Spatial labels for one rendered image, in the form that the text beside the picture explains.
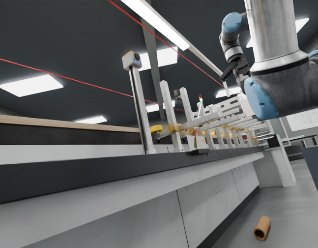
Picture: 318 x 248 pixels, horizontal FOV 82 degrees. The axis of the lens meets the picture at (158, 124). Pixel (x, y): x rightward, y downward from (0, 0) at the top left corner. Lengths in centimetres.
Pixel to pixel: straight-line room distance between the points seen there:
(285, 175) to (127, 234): 310
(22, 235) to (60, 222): 8
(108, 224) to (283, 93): 81
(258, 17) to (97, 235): 93
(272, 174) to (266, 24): 340
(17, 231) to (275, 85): 74
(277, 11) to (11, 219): 81
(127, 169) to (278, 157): 324
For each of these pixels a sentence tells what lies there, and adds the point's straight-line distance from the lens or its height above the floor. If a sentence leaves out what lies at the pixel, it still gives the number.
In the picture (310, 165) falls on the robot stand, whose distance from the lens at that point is 78.
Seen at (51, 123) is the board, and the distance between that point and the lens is 84.
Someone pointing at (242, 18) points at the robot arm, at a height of 124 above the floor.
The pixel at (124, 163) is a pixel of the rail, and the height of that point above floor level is 67.
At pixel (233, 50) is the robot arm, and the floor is 117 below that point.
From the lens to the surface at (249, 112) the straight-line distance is 377.
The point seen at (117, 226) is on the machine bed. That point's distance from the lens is 95.
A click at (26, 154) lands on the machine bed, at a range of 79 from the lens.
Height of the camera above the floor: 62
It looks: 15 degrees up
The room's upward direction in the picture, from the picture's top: 12 degrees counter-clockwise
